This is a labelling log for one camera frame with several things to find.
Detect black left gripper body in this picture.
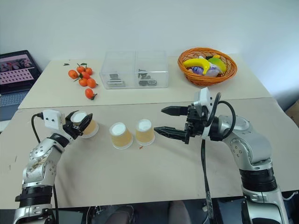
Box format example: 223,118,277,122
62,121,84,141

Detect dark items in drawer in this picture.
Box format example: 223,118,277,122
137,68,158,87
107,73,125,88

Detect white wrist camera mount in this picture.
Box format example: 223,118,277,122
192,87,214,139
43,109,66,129

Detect clear plastic drawer box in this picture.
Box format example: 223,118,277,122
99,50,170,90

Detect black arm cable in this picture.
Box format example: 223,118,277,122
200,92,237,224
31,112,60,224

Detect purple toy fruit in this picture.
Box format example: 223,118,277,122
188,66,204,76

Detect orange wicker basket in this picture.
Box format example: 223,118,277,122
177,47,238,87

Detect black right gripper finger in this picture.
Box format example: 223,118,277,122
153,126,189,142
161,106,189,117

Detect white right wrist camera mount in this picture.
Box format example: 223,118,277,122
192,87,214,139

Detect white purple plastic bag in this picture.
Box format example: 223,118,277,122
205,65,221,77

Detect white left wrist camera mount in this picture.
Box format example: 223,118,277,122
43,109,66,129

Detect open laptop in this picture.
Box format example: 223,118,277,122
0,49,43,108

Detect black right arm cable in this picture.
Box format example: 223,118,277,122
200,92,237,224

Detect green yellow toy mango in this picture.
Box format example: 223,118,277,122
207,55,228,73

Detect tan paper cup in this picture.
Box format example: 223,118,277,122
70,111,100,139
135,119,156,147
109,121,134,150

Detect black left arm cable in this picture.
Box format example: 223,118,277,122
31,112,60,224

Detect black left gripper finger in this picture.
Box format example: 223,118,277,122
65,111,80,124
78,113,94,134

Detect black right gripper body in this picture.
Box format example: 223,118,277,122
184,102,210,144

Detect yellow toy banana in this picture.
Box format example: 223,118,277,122
182,58,211,76

